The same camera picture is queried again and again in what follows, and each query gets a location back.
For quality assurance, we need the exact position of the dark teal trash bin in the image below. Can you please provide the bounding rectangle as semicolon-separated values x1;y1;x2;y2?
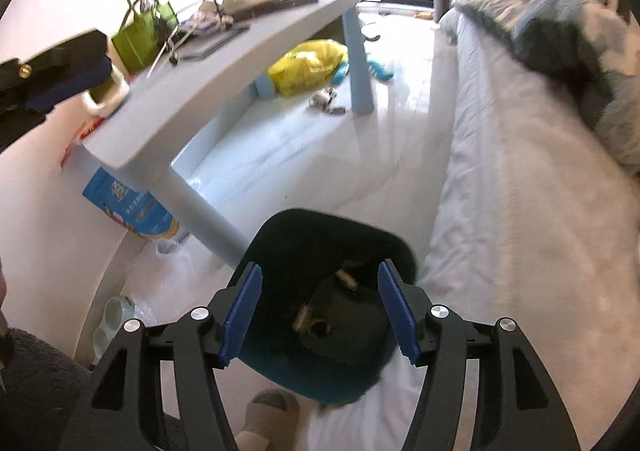
239;208;416;405

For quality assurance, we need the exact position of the white cup on desk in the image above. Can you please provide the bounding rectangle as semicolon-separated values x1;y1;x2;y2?
81;65;130;118

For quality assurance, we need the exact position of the white pet bowl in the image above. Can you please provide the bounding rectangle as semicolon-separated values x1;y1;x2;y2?
92;296;134;362

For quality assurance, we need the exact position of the light blue desk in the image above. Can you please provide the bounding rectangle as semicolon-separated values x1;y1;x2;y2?
84;0;374;268

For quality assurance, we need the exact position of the green tote bag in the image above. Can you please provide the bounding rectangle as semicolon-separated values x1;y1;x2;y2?
111;0;178;75

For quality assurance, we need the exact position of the clear plastic bag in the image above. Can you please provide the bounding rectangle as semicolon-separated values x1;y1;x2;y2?
122;240;198;327

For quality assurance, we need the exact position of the beige slipper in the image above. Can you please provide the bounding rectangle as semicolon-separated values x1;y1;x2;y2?
234;389;299;451

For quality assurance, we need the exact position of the blue cardboard box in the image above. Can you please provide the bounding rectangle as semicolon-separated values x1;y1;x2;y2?
82;168;180;240

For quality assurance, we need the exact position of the dark tray on desk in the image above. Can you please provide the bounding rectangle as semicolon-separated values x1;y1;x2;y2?
174;25;250;64

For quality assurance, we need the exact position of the grey bed mattress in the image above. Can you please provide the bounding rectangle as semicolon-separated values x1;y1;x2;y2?
312;18;639;450

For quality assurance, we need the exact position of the teal plush toy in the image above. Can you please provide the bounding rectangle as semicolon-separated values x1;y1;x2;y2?
330;60;395;86

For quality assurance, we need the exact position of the blue white fleece blanket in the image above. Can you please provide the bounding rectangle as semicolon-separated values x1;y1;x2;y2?
451;0;639;172

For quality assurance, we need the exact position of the keychain on floor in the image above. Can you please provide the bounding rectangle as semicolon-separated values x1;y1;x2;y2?
308;87;346;115

